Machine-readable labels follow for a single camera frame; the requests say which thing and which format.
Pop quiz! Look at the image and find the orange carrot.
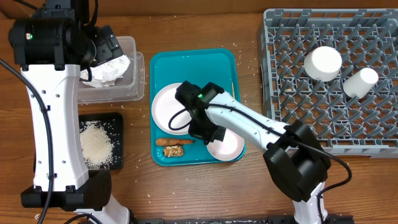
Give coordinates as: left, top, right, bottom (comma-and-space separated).
155, 138, 195, 146

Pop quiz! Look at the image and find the white napkin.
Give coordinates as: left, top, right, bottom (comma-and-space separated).
83, 55, 131, 88

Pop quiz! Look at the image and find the black tray bin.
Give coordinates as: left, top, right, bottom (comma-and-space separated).
77, 111, 124, 171

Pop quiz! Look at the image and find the grey plastic dish rack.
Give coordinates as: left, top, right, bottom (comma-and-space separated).
257, 9, 397, 158

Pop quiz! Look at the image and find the clear plastic bin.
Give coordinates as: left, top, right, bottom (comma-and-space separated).
78, 36, 146, 104

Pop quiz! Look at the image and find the large pink plate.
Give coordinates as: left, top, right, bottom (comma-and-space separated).
151, 83, 189, 135

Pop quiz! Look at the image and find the cream bowl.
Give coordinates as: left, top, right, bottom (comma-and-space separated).
303, 46, 342, 82

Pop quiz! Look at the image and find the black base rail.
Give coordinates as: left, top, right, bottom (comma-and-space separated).
133, 215, 354, 224

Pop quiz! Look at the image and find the wooden chopstick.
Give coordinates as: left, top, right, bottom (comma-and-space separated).
231, 82, 236, 100

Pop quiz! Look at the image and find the pile of white rice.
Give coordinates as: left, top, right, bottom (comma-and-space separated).
79, 120, 123, 170

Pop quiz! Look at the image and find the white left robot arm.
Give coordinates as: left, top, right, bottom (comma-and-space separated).
9, 1, 134, 223

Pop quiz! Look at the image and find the teal plastic tray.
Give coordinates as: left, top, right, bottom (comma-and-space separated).
150, 49, 241, 167

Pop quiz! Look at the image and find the brown food scrap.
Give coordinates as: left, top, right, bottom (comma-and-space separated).
163, 145, 184, 157

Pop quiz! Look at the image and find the white plastic cup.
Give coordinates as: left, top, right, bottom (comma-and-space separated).
343, 68, 379, 99

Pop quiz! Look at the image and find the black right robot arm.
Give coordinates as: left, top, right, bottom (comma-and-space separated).
175, 81, 331, 223

